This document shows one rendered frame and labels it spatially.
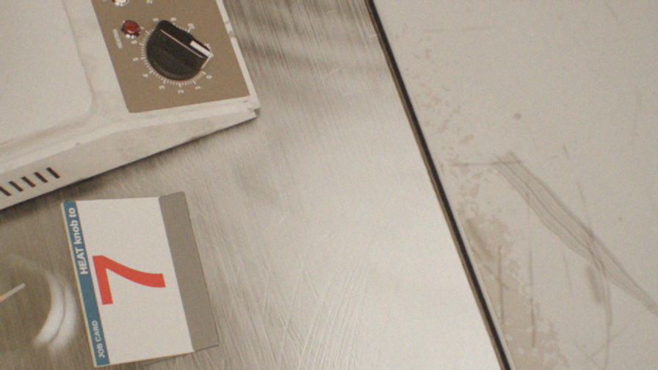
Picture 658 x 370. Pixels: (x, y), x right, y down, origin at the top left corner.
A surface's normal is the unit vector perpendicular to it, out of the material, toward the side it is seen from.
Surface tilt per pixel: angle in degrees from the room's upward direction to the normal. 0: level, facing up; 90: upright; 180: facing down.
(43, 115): 0
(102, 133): 0
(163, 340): 40
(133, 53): 30
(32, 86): 0
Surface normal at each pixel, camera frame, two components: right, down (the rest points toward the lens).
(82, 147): 0.34, 0.90
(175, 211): -0.05, -0.25
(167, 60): 0.43, -0.39
